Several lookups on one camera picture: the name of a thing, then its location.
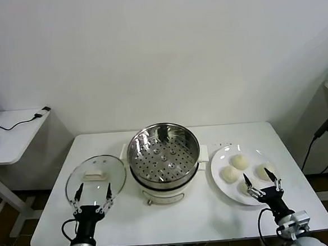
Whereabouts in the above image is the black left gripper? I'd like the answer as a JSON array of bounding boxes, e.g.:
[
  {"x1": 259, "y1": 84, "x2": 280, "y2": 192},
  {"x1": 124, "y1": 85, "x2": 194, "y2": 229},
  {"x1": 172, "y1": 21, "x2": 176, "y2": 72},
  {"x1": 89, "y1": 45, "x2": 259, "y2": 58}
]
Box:
[{"x1": 68, "y1": 180, "x2": 117, "y2": 244}]

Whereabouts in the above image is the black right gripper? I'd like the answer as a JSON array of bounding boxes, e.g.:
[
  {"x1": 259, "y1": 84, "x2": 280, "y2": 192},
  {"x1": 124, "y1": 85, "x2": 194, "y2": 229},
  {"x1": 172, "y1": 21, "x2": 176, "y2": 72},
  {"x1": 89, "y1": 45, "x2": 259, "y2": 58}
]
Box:
[{"x1": 242, "y1": 165, "x2": 295, "y2": 222}]

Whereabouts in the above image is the white steamed baozi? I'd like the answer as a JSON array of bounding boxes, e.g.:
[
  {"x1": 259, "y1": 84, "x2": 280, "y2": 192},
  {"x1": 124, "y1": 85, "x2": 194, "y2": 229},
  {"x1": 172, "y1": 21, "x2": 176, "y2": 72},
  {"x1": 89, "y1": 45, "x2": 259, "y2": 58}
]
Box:
[
  {"x1": 238, "y1": 178, "x2": 256, "y2": 197},
  {"x1": 229, "y1": 153, "x2": 250, "y2": 170},
  {"x1": 256, "y1": 162, "x2": 278, "y2": 183},
  {"x1": 220, "y1": 165, "x2": 240, "y2": 185}
]

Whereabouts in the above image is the round glass pot lid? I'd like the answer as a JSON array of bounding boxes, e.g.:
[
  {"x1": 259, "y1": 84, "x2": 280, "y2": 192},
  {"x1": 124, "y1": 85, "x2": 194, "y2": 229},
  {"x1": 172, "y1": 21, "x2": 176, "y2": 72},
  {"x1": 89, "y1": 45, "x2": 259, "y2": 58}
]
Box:
[{"x1": 63, "y1": 153, "x2": 129, "y2": 211}]

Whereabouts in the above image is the stainless steel steamer basket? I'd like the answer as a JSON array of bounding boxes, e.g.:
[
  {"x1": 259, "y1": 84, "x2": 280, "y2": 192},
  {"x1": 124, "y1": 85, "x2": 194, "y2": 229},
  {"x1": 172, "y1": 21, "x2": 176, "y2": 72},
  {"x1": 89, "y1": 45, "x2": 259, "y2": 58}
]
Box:
[{"x1": 124, "y1": 121, "x2": 202, "y2": 187}]

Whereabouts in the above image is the white round plate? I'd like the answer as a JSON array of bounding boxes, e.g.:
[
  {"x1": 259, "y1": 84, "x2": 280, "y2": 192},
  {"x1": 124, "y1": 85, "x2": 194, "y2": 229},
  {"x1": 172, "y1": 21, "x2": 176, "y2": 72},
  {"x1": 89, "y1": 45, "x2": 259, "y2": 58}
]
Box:
[{"x1": 209, "y1": 142, "x2": 283, "y2": 209}]

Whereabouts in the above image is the cream electric cooking pot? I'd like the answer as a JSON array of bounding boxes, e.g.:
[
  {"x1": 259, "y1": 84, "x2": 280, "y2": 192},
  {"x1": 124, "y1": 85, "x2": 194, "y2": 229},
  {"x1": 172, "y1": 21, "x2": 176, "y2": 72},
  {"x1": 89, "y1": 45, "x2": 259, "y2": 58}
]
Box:
[{"x1": 117, "y1": 136, "x2": 212, "y2": 208}]

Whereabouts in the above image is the white side table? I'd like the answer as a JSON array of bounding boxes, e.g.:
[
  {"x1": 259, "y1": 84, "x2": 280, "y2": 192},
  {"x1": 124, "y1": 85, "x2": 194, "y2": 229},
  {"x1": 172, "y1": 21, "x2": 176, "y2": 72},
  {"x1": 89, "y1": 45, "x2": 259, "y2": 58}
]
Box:
[{"x1": 0, "y1": 107, "x2": 60, "y2": 239}]

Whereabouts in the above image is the black and white adapter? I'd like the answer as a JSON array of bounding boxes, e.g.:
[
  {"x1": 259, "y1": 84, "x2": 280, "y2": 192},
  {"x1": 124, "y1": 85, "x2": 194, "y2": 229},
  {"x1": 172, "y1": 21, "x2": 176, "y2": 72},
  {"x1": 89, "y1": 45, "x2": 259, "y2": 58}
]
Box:
[{"x1": 33, "y1": 106, "x2": 52, "y2": 119}]

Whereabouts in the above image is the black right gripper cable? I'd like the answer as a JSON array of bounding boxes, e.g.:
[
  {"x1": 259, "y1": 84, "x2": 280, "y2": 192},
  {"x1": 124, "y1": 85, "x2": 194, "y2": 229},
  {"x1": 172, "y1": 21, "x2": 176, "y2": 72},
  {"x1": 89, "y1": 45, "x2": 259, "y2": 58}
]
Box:
[{"x1": 257, "y1": 207, "x2": 279, "y2": 246}]

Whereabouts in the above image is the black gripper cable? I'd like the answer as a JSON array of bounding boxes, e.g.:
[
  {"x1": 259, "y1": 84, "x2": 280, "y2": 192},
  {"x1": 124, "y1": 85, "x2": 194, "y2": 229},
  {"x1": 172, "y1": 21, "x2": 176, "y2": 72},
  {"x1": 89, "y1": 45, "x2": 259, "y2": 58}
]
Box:
[
  {"x1": 257, "y1": 207, "x2": 279, "y2": 246},
  {"x1": 61, "y1": 218, "x2": 81, "y2": 246}
]

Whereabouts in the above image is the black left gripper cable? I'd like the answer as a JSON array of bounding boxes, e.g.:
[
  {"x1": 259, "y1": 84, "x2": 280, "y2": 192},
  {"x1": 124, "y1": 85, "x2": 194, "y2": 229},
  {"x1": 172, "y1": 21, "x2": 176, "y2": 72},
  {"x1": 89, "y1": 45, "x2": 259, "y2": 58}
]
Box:
[{"x1": 61, "y1": 218, "x2": 81, "y2": 246}]

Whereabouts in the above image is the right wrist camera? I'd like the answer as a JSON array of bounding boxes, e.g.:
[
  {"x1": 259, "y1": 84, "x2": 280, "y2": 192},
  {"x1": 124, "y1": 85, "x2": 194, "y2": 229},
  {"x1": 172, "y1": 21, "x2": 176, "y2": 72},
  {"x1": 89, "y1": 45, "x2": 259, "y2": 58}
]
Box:
[{"x1": 293, "y1": 209, "x2": 312, "y2": 229}]

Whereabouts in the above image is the thin black desk cable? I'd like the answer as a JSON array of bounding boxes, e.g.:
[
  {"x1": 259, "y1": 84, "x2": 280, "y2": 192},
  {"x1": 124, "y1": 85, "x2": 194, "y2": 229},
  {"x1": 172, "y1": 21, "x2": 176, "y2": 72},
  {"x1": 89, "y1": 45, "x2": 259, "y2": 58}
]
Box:
[{"x1": 0, "y1": 113, "x2": 41, "y2": 131}]

